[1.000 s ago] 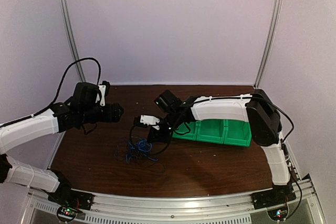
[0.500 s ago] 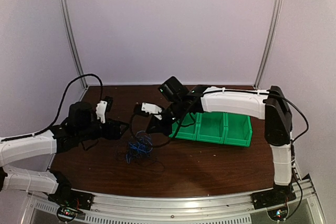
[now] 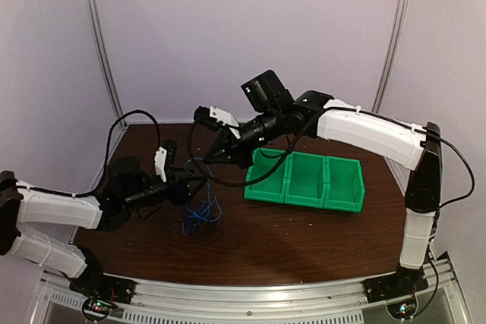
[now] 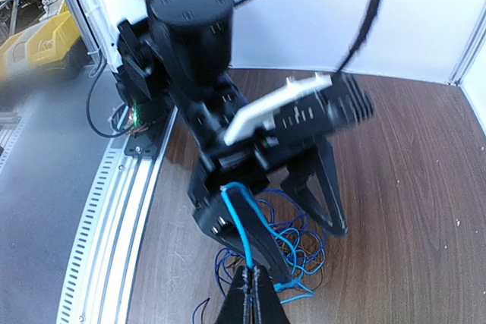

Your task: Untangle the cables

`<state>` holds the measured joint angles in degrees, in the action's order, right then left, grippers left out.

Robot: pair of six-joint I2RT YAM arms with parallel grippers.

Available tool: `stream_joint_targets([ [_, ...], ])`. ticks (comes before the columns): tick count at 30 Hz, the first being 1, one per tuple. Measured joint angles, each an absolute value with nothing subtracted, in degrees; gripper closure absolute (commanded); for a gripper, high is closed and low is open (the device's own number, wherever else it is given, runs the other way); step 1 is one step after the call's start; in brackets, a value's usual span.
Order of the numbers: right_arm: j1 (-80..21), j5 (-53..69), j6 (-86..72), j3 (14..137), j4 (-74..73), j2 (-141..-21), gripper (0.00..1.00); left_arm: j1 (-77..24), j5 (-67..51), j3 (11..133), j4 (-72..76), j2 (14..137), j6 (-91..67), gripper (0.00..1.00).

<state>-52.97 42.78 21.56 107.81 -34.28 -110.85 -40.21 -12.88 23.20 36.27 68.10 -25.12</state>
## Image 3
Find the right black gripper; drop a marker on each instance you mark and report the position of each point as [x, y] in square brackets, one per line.
[235, 152]

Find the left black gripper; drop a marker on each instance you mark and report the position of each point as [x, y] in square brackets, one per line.
[182, 196]

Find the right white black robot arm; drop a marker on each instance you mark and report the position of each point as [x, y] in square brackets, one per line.
[320, 115]

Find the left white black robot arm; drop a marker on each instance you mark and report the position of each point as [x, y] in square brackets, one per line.
[128, 189]

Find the left green plastic bin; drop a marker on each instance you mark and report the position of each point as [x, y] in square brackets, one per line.
[273, 188]

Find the green plastic bin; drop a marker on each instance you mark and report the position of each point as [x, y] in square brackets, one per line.
[345, 186]
[307, 180]
[273, 188]

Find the middle green plastic bin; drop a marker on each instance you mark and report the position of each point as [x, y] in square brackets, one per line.
[307, 180]

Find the right green plastic bin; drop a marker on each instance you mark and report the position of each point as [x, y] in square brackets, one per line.
[345, 186]

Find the left round circuit board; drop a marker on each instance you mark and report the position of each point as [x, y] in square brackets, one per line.
[95, 309]

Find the round circuit board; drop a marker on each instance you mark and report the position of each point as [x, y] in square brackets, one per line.
[95, 309]
[402, 310]

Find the right round circuit board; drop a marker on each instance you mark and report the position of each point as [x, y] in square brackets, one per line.
[402, 310]

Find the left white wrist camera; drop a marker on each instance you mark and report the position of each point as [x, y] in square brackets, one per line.
[164, 157]

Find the aluminium front rail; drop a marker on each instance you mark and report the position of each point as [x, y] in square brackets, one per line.
[343, 301]

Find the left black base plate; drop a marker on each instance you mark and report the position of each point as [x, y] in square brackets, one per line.
[110, 289]

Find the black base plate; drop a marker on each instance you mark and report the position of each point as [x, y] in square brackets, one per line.
[394, 285]
[110, 289]

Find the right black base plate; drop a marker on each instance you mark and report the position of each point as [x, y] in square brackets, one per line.
[394, 285]

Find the left aluminium frame post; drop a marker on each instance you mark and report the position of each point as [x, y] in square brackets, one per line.
[103, 58]

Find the aluminium frame post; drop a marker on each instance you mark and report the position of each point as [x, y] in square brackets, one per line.
[103, 58]
[398, 23]

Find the right aluminium frame post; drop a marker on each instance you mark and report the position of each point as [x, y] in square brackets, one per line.
[398, 23]

